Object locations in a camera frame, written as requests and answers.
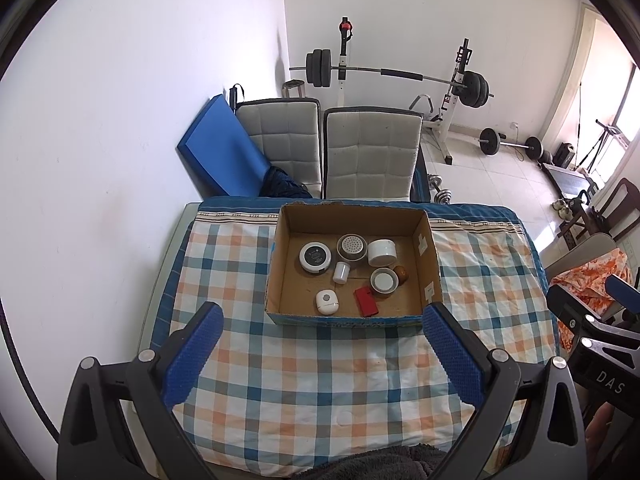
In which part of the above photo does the dark grey fuzzy cloth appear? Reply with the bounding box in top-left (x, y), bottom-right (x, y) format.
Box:
top-left (295, 444), bottom-right (448, 480)

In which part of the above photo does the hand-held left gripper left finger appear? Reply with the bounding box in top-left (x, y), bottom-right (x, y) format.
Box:
top-left (56, 301), bottom-right (225, 480)

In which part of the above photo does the round jar with perforated lid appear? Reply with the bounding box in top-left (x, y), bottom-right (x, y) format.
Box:
top-left (336, 234), bottom-right (369, 263)

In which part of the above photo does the white weight rack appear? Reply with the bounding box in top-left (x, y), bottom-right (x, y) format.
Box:
top-left (335, 16), bottom-right (473, 166)

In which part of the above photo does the black tripod stand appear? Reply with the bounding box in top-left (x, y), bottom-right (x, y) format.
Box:
top-left (575, 119), bottom-right (631, 171)

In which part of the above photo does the person's right hand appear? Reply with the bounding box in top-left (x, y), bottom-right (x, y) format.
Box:
top-left (585, 402), bottom-right (619, 480)

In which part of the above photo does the round white disc device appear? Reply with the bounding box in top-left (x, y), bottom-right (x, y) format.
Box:
top-left (299, 242), bottom-right (334, 275)

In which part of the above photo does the plaid tablecloth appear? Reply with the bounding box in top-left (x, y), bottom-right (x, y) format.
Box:
top-left (160, 196), bottom-right (561, 471)

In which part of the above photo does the orange patterned cloth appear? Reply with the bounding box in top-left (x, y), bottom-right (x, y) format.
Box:
top-left (555, 250), bottom-right (632, 351)

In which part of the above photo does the dark blue cloth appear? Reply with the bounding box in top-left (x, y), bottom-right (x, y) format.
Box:
top-left (260, 165), bottom-right (313, 199)

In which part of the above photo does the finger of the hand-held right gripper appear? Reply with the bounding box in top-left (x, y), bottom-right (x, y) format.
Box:
top-left (546, 284), bottom-right (640, 348)
top-left (605, 274), bottom-right (640, 328)

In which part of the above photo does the dark wooden chair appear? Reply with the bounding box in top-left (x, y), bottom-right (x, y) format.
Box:
top-left (557, 177), bottom-right (640, 248)

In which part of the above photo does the cardboard box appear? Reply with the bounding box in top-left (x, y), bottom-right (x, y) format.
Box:
top-left (264, 201), bottom-right (443, 328)

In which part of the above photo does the round tin with white centre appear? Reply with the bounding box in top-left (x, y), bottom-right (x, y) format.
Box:
top-left (370, 267), bottom-right (399, 296)

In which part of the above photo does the white rounded square device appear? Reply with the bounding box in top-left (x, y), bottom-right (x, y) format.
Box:
top-left (315, 289), bottom-right (341, 317)

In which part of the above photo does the pair of dumbbells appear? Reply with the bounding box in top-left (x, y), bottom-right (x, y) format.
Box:
top-left (427, 175), bottom-right (453, 206)

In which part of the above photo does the white round container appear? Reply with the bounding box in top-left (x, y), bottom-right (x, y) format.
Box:
top-left (367, 239), bottom-right (396, 267)

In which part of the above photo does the light grey chair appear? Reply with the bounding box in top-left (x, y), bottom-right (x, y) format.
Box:
top-left (542, 232), bottom-right (621, 281)

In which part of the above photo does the long barbell with black plates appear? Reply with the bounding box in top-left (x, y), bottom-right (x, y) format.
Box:
top-left (289, 49), bottom-right (496, 109)

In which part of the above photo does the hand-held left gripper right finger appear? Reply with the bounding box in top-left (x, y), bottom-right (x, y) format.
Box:
top-left (422, 302), bottom-right (587, 480)

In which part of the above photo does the grey padded chair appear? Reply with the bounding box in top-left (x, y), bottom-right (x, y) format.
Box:
top-left (322, 106), bottom-right (424, 202)
top-left (235, 98), bottom-right (322, 198)

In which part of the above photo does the blue foam mat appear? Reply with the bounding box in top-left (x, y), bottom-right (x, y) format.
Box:
top-left (176, 94), bottom-right (273, 198)

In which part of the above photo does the red case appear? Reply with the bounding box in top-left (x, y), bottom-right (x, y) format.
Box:
top-left (353, 286), bottom-right (379, 317)

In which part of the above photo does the dark low bench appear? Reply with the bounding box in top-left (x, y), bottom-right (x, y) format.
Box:
top-left (541, 162), bottom-right (598, 201)

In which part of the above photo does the short barbell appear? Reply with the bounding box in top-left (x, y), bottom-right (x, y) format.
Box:
top-left (478, 128), bottom-right (544, 159)

